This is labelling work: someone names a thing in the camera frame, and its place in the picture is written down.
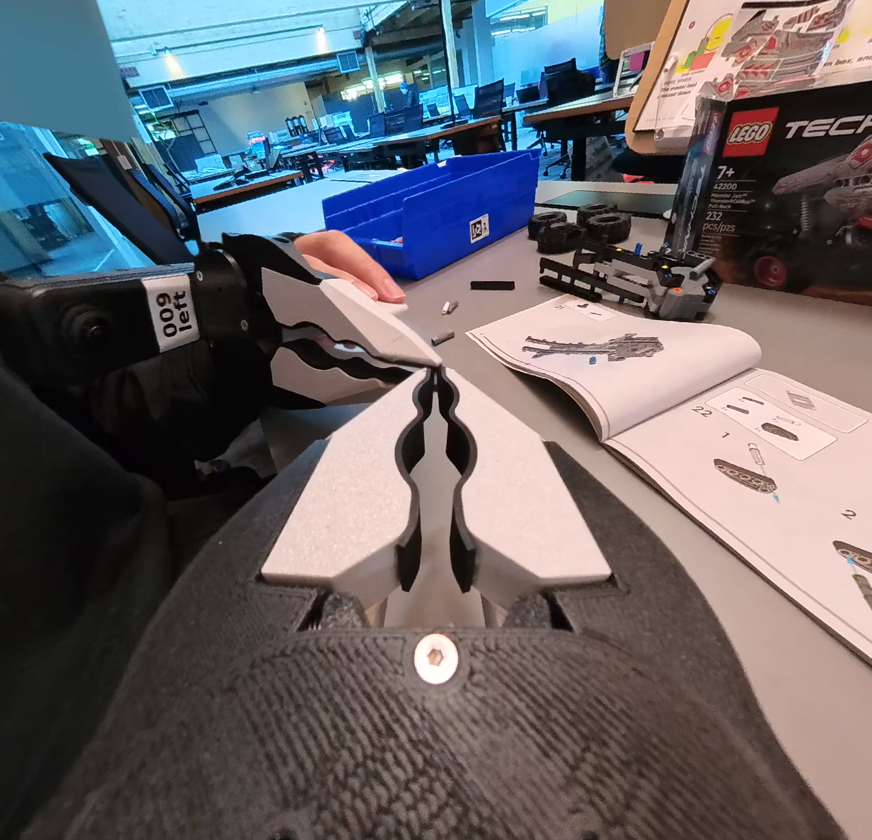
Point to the group of black office chairs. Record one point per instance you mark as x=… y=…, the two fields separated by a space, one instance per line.
x=489 y=97

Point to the grey desk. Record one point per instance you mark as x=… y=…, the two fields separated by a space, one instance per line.
x=518 y=264

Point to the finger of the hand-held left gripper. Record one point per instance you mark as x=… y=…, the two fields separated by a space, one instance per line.
x=306 y=380
x=368 y=315

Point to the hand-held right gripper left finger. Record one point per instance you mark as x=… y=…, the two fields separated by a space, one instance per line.
x=340 y=506

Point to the toy set box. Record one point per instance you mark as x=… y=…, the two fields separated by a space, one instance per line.
x=804 y=192

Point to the short black toy beam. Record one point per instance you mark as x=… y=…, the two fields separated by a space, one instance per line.
x=492 y=284

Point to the person's left hand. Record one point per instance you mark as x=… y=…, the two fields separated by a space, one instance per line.
x=347 y=257

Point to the person's black clothing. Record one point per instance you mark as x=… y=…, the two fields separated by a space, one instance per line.
x=54 y=581

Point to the dark flat panel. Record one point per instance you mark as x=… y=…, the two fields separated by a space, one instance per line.
x=116 y=206

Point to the black flat pad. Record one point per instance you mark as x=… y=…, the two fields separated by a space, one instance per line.
x=640 y=203

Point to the small pink sign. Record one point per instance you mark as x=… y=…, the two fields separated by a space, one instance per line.
x=637 y=63

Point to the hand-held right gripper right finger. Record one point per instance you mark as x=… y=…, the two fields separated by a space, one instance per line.
x=524 y=506

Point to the blue parts bin with label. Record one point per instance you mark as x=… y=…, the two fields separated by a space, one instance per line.
x=443 y=206

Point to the cardboard panel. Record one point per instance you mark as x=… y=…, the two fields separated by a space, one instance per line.
x=640 y=22

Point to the toy car chassis assembly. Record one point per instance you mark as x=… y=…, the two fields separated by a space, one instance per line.
x=674 y=295

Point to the open instruction booklet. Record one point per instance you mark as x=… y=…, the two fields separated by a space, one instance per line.
x=647 y=376

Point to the row of wooden office desks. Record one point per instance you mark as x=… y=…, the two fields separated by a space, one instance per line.
x=579 y=107

